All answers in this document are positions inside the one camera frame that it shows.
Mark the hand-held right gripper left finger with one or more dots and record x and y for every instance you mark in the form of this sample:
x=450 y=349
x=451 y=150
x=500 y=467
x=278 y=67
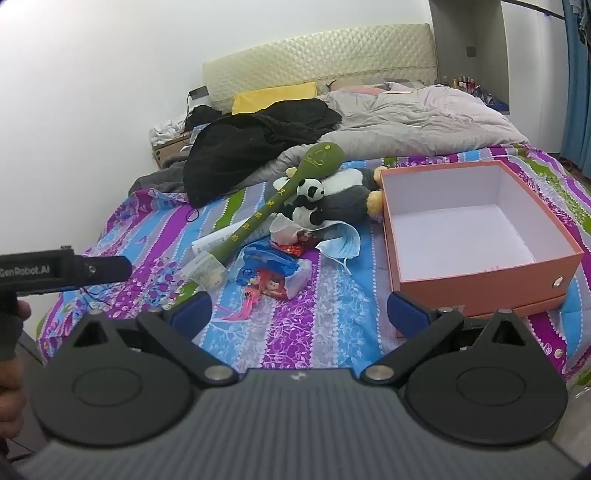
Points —
x=191 y=309

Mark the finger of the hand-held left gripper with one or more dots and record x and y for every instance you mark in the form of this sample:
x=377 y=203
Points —
x=108 y=269

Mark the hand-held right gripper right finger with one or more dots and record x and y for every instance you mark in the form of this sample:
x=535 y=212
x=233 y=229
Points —
x=406 y=318

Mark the blue cartoon plastic packet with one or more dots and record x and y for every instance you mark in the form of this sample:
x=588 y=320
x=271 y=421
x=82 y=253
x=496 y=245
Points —
x=265 y=265

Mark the blue face mask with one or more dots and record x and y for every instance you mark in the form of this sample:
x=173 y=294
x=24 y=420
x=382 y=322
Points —
x=339 y=242

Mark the orange cardboard box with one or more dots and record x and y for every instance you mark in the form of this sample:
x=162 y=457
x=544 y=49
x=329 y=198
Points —
x=461 y=221

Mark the red candy wrapper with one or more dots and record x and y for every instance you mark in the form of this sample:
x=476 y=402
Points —
x=291 y=249

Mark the panda plush toy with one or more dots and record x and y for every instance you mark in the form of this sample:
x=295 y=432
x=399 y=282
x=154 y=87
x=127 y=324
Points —
x=310 y=189

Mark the person's left hand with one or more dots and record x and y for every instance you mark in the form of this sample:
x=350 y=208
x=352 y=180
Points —
x=10 y=397

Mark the white paper sheet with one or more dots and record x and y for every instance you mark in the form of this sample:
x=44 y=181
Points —
x=207 y=242

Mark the floral striped bed sheet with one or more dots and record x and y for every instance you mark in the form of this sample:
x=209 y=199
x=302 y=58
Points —
x=323 y=323

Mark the dark grey blanket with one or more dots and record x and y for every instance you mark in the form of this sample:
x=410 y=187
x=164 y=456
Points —
x=157 y=180

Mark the grey penguin plush toy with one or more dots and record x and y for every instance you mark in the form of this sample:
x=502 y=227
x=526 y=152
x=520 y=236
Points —
x=344 y=203

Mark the brown cardboard carton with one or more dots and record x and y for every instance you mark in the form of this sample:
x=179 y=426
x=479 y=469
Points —
x=168 y=150

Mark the crumpled white fabric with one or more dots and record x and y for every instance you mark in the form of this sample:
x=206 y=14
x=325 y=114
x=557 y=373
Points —
x=164 y=129

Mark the black jacket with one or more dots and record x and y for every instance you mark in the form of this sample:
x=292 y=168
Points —
x=240 y=143

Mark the green plush stick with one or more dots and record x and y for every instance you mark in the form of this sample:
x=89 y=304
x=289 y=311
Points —
x=323 y=159

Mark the black bag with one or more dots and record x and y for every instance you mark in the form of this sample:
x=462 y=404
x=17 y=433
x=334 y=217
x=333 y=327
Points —
x=203 y=115

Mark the grey duvet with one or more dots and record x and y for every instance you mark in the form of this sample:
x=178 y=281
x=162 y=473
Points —
x=415 y=120

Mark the yellow pillow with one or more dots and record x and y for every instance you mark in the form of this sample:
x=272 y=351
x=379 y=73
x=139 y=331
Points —
x=268 y=98

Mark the red slippers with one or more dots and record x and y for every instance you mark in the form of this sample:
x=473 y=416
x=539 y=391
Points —
x=572 y=167

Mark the pink pillow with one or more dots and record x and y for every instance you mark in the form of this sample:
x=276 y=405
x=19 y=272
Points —
x=364 y=90

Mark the blue plastic tray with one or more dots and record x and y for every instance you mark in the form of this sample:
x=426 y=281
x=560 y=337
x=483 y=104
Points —
x=498 y=105

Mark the row of small bottles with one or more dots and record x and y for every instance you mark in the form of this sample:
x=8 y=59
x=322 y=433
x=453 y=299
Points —
x=464 y=84

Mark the beige padded headboard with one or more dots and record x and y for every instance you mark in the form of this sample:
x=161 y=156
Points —
x=323 y=55

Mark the blue curtain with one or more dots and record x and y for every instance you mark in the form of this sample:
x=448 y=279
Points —
x=577 y=101

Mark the black wall adapter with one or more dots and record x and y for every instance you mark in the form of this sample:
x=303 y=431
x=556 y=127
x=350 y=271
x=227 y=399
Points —
x=199 y=92

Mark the grey wall switch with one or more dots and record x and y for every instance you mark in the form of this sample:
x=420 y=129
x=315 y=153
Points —
x=471 y=51

